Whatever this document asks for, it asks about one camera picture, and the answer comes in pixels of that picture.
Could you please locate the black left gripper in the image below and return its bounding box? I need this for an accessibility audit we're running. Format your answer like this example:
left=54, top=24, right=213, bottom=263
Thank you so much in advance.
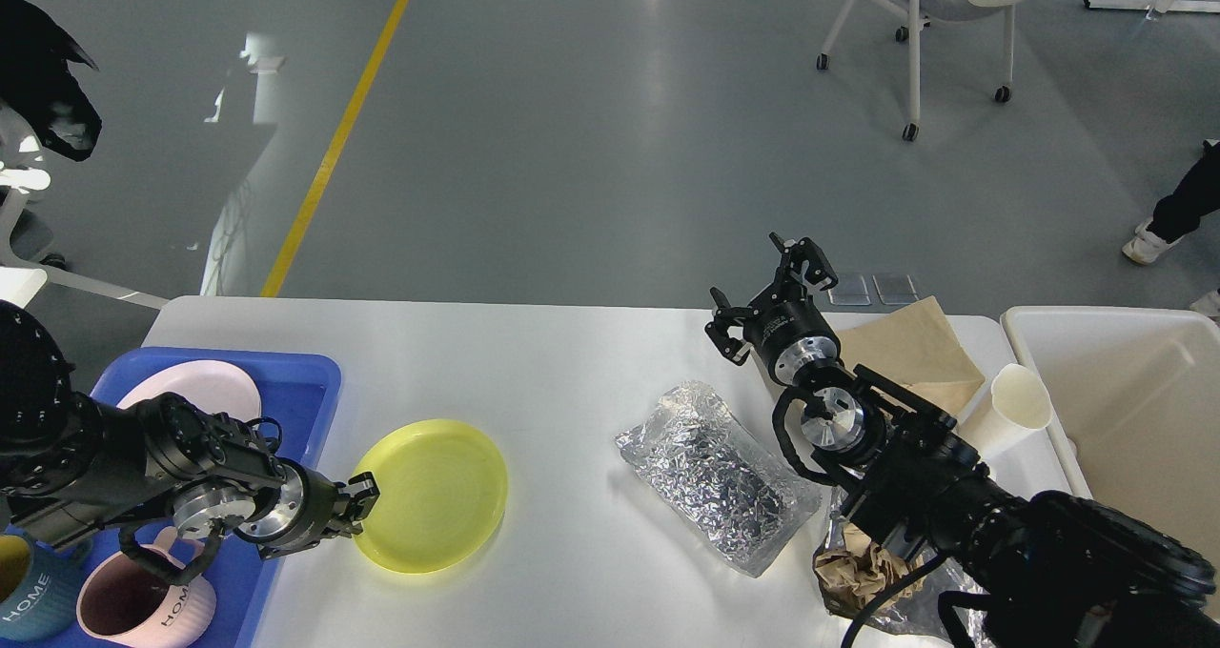
left=234, top=463, right=379, bottom=560

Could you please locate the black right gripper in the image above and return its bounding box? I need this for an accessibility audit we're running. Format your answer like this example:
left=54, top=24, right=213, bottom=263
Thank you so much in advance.
left=705, top=233, right=845, bottom=388

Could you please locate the yellow plastic plate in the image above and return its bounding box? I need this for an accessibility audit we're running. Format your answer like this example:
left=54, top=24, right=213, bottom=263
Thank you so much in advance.
left=355, top=419, right=509, bottom=575

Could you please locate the pink mug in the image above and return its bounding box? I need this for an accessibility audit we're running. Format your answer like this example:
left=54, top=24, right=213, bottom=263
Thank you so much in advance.
left=74, top=552, right=217, bottom=647

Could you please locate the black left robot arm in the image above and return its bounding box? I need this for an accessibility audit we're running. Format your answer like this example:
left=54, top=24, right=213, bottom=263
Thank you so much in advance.
left=1, top=301, right=379, bottom=585

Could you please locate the floor socket plate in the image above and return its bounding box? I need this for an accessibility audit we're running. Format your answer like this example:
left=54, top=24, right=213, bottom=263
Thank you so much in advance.
left=872, top=273, right=921, bottom=306
left=827, top=272, right=872, bottom=308

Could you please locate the blue plastic tray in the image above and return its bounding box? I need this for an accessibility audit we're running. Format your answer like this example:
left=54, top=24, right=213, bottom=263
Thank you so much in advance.
left=0, top=347, right=343, bottom=648

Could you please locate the pink plate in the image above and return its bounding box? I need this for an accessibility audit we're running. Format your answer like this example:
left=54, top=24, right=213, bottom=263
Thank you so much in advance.
left=117, top=360, right=262, bottom=421

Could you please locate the silver foil bag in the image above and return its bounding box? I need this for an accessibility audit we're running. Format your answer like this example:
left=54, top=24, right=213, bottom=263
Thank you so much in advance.
left=614, top=380, right=821, bottom=577

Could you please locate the white paper cup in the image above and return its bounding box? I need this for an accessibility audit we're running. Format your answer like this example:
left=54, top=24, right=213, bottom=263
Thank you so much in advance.
left=956, top=362, right=1055, bottom=460

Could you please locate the crumpled brown paper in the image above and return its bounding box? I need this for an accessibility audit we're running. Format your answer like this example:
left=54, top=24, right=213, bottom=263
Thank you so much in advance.
left=811, top=519, right=936, bottom=617

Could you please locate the blue mug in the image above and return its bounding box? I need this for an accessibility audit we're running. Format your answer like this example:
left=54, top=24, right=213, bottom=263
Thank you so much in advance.
left=1, top=535, right=94, bottom=642

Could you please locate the crumpled foil wrapper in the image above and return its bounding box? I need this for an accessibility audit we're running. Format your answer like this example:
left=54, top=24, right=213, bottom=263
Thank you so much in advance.
left=817, top=487, right=985, bottom=643

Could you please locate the white plastic bin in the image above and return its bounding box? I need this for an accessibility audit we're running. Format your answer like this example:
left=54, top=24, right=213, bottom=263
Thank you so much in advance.
left=1002, top=306, right=1219, bottom=563

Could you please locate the white side table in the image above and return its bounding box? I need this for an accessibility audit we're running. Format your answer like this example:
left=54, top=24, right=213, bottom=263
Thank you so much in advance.
left=0, top=266, right=48, bottom=309

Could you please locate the person in dark trousers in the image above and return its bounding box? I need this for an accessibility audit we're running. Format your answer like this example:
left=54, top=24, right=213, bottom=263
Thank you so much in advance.
left=1121, top=143, right=1219, bottom=266

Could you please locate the black jacket on chair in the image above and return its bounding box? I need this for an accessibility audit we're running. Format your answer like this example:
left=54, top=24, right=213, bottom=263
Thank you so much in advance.
left=1, top=0, right=102, bottom=162

